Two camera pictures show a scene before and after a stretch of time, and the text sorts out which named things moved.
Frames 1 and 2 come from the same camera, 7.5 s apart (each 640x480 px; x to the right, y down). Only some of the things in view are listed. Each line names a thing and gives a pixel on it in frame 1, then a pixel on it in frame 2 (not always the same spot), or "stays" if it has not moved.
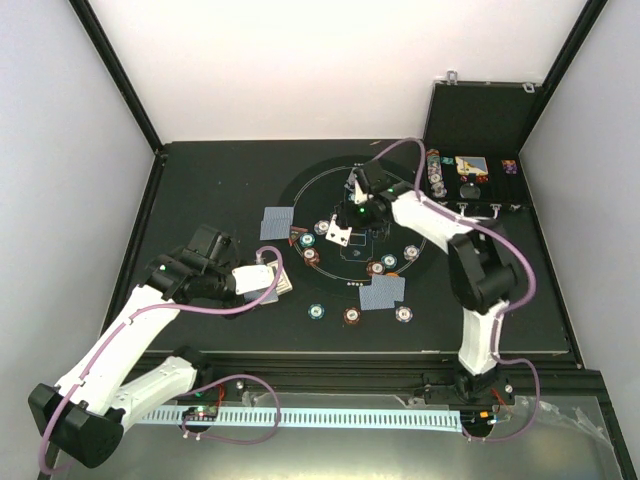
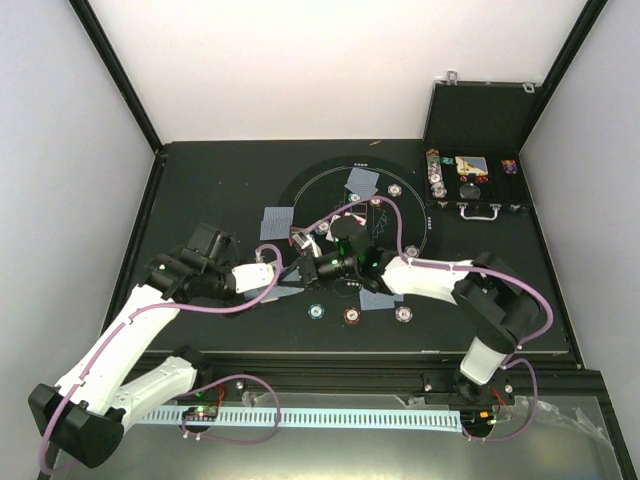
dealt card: [278, 214] stays
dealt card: [275, 228] stays
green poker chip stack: [316, 311] stays
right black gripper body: [364, 219] to [346, 265]
